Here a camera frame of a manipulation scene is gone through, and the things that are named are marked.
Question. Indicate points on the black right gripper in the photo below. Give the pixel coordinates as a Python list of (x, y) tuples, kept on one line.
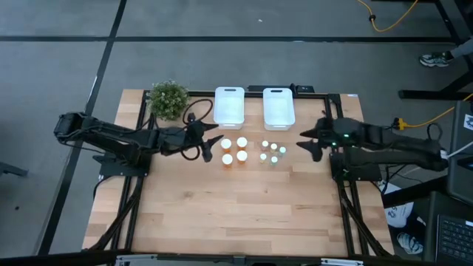
[(340, 133)]

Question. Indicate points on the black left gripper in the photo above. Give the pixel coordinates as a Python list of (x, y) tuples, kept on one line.
[(181, 138)]

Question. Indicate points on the orange pill bottle white cap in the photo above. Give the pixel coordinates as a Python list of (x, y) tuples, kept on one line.
[(226, 144), (242, 156), (242, 142), (227, 159)]

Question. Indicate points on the small bottle green pills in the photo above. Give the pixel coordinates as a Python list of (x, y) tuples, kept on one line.
[(274, 159), (282, 149)]

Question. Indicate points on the small bottle pink pills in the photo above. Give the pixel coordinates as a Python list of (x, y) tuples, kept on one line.
[(265, 143)]

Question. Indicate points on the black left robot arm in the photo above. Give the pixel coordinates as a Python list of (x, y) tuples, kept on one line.
[(111, 134)]

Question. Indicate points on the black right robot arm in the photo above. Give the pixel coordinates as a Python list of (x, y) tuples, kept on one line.
[(399, 144)]

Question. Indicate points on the white plastic bin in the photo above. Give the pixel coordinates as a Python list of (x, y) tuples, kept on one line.
[(279, 109), (229, 109)]

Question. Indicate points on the small green potted plant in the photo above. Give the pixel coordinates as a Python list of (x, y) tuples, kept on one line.
[(168, 99)]

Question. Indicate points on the white sticker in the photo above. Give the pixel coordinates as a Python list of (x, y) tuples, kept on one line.
[(352, 95)]

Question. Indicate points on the white bag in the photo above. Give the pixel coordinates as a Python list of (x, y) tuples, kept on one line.
[(399, 216)]

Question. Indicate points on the white shoe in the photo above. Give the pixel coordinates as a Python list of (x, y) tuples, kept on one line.
[(410, 244)]

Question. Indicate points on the person's shoe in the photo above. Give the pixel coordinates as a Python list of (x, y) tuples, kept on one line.
[(434, 60)]

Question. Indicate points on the black computer case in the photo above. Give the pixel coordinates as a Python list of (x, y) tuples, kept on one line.
[(460, 166)]

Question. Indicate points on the black laptop keyboard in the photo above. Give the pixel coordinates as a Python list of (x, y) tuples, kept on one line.
[(456, 238)]

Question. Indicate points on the person's leg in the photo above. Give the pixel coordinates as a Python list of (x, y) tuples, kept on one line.
[(463, 48)]

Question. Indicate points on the black overhead crossbar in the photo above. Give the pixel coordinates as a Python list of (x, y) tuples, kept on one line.
[(55, 258)]

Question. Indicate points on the black chair leg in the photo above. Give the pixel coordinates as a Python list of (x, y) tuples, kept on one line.
[(11, 170)]

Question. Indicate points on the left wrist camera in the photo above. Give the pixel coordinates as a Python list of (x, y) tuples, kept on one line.
[(191, 118)]

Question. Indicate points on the black aluminium table frame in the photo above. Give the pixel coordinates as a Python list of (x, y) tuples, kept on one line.
[(202, 94)]

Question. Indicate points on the black desk leg frame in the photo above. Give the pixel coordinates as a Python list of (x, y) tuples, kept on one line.
[(425, 95)]

